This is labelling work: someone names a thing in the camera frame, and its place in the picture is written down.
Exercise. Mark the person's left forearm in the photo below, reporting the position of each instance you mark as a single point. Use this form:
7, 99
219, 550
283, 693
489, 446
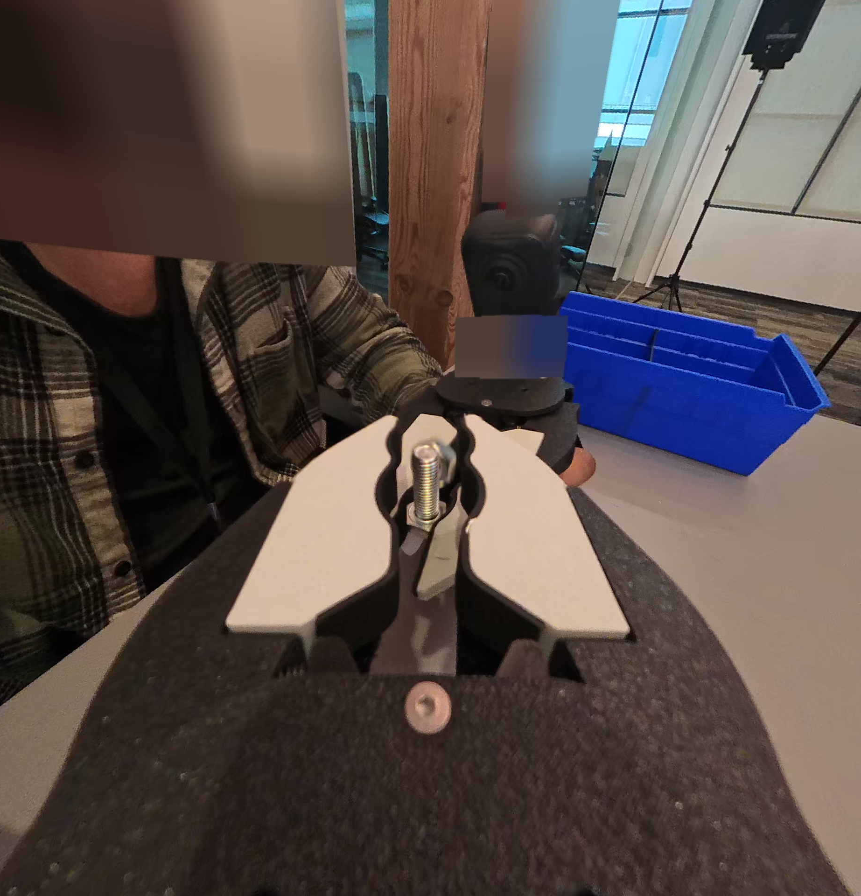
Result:
374, 350

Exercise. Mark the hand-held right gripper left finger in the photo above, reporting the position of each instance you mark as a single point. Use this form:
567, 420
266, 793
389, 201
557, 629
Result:
318, 553

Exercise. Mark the wooden pillar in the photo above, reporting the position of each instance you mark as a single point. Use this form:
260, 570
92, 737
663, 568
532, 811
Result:
437, 140

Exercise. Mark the person in plaid shirt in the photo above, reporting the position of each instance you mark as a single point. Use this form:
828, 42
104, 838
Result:
38, 455

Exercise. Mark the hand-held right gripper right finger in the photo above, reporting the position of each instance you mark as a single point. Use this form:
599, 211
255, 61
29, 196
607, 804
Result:
542, 553

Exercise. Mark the black tripod light stand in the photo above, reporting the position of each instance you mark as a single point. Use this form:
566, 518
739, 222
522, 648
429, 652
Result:
675, 280
847, 334

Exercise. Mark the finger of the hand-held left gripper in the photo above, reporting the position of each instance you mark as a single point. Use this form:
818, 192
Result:
423, 428
441, 560

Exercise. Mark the person's black undershirt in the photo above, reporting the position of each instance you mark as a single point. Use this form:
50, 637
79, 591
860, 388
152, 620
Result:
143, 392

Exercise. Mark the blue plastic bin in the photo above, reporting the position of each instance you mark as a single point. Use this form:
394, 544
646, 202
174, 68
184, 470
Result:
682, 392

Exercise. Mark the black box on stand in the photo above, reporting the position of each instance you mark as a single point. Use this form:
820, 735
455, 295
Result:
784, 35

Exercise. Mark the silver hex bolt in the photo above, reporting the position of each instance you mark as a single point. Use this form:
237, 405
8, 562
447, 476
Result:
424, 490

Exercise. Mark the person's left hand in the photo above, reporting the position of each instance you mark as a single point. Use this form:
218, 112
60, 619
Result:
581, 470

